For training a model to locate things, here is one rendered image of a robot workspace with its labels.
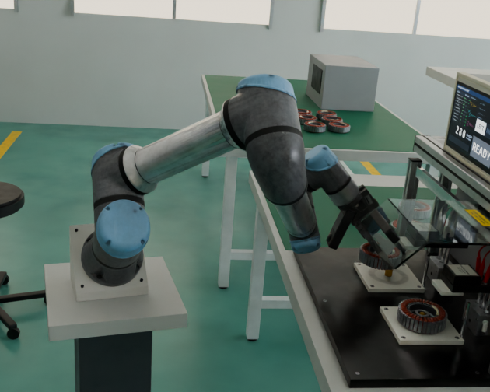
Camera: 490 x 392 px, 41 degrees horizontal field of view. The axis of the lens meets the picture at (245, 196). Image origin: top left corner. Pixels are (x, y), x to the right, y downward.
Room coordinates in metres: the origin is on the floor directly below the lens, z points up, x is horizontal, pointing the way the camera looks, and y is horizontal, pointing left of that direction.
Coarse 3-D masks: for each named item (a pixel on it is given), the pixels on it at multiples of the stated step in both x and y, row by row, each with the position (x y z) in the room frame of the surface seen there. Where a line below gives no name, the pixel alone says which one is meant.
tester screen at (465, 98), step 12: (456, 96) 1.68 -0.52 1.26; (468, 96) 1.61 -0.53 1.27; (480, 96) 1.55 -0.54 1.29; (456, 108) 1.66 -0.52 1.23; (468, 108) 1.60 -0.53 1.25; (480, 108) 1.54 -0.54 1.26; (456, 120) 1.65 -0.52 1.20; (468, 120) 1.58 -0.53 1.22; (468, 132) 1.57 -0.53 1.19; (468, 144) 1.56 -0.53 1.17; (468, 156) 1.55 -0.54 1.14
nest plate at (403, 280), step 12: (360, 264) 1.65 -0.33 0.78; (360, 276) 1.59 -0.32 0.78; (372, 276) 1.58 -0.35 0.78; (384, 276) 1.58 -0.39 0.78; (396, 276) 1.59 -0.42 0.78; (408, 276) 1.60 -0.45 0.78; (372, 288) 1.51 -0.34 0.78; (384, 288) 1.52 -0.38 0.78; (396, 288) 1.52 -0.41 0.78; (408, 288) 1.53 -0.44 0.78; (420, 288) 1.53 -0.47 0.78
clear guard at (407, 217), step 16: (384, 208) 1.38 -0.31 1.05; (400, 208) 1.34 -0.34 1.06; (416, 208) 1.35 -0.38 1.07; (432, 208) 1.36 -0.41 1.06; (448, 208) 1.37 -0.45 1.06; (464, 208) 1.37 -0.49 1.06; (480, 208) 1.38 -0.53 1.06; (368, 224) 1.36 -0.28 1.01; (400, 224) 1.28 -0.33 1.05; (416, 224) 1.26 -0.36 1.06; (432, 224) 1.26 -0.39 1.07; (448, 224) 1.27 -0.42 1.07; (464, 224) 1.28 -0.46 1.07; (480, 224) 1.28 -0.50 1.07; (384, 240) 1.26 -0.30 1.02; (400, 240) 1.23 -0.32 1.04; (416, 240) 1.19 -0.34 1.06; (432, 240) 1.18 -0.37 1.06; (448, 240) 1.18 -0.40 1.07; (464, 240) 1.19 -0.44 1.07; (480, 240) 1.19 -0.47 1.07; (400, 256) 1.18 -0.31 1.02
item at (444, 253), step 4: (428, 244) 1.57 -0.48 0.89; (432, 244) 1.57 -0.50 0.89; (436, 244) 1.57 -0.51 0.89; (440, 244) 1.57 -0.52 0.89; (424, 248) 1.57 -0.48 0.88; (440, 248) 1.63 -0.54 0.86; (444, 248) 1.61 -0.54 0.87; (448, 248) 1.59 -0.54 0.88; (440, 252) 1.63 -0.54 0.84; (444, 252) 1.61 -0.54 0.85; (448, 252) 1.59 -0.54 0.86; (440, 256) 1.63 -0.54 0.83; (444, 256) 1.61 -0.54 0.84; (448, 256) 1.59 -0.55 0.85; (444, 260) 1.61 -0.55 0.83; (448, 260) 1.59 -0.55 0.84
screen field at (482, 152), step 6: (474, 138) 1.54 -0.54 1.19; (474, 144) 1.53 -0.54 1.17; (480, 144) 1.50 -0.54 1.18; (486, 144) 1.48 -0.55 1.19; (474, 150) 1.52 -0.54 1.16; (480, 150) 1.50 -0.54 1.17; (486, 150) 1.47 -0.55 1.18; (474, 156) 1.52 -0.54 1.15; (480, 156) 1.49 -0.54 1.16; (486, 156) 1.46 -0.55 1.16; (480, 162) 1.49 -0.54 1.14; (486, 162) 1.46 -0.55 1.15
